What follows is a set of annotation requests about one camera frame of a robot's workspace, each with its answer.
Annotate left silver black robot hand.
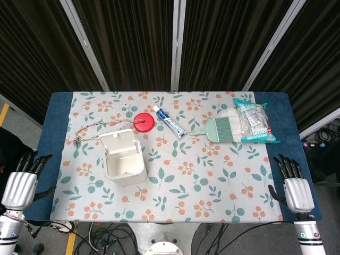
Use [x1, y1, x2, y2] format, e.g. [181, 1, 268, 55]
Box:
[1, 150, 57, 213]

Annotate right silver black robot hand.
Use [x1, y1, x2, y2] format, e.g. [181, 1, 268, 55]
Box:
[267, 153, 316, 215]

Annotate white plastic lidded bin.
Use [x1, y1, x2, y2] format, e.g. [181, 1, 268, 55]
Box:
[98, 129, 148, 186]

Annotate green hand brush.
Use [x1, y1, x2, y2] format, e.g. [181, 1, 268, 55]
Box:
[188, 116, 241, 142]

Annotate white black sneaker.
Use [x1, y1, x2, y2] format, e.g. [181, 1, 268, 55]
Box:
[49, 220, 77, 235]

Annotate green clear snack bag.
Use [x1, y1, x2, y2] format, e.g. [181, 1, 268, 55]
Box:
[232, 97, 281, 145]

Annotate white flower-shaped dish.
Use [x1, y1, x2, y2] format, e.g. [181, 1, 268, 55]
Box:
[219, 108, 244, 139]

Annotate floral leaf-print tablecloth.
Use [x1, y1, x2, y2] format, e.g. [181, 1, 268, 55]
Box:
[49, 91, 284, 223]

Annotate red round disc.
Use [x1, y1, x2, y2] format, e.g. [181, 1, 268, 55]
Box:
[133, 112, 155, 133]

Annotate blue white toothpaste tube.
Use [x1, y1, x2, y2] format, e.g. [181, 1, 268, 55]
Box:
[152, 105, 188, 139]

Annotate black cable pile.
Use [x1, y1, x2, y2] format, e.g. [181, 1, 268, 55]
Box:
[314, 121, 340, 144]

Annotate aluminium screen post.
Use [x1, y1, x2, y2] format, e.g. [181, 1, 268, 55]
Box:
[58, 0, 110, 92]
[241, 0, 309, 91]
[299, 107, 340, 139]
[170, 0, 186, 92]

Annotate black floor cable bundle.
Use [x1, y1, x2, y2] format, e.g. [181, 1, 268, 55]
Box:
[74, 222, 295, 255]

